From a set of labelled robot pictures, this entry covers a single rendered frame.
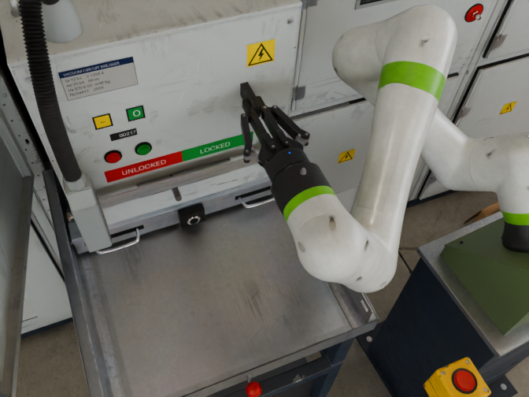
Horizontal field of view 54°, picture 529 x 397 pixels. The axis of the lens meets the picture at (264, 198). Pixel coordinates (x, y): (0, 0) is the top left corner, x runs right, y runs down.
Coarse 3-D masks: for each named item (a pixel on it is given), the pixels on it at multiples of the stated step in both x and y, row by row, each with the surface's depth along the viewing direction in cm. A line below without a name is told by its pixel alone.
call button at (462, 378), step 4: (460, 372) 103; (464, 372) 103; (456, 376) 103; (460, 376) 103; (464, 376) 103; (468, 376) 103; (456, 380) 103; (460, 380) 102; (464, 380) 102; (468, 380) 102; (472, 380) 102; (460, 384) 102; (464, 384) 102; (468, 384) 102; (472, 384) 102; (460, 388) 102; (464, 388) 102; (468, 388) 102; (472, 388) 102
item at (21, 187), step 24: (0, 144) 122; (0, 168) 120; (0, 192) 118; (24, 192) 132; (0, 216) 116; (24, 216) 128; (0, 240) 114; (24, 240) 124; (0, 264) 112; (24, 264) 119; (0, 288) 110; (24, 288) 117; (0, 312) 109; (0, 336) 107; (0, 360) 105; (0, 384) 98
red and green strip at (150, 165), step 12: (252, 132) 113; (216, 144) 111; (228, 144) 113; (240, 144) 114; (168, 156) 108; (180, 156) 110; (192, 156) 111; (120, 168) 105; (132, 168) 107; (144, 168) 108; (156, 168) 110; (108, 180) 107
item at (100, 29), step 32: (0, 0) 89; (96, 0) 90; (128, 0) 90; (160, 0) 91; (192, 0) 91; (224, 0) 91; (256, 0) 92; (288, 0) 92; (96, 32) 85; (128, 32) 85; (160, 32) 85
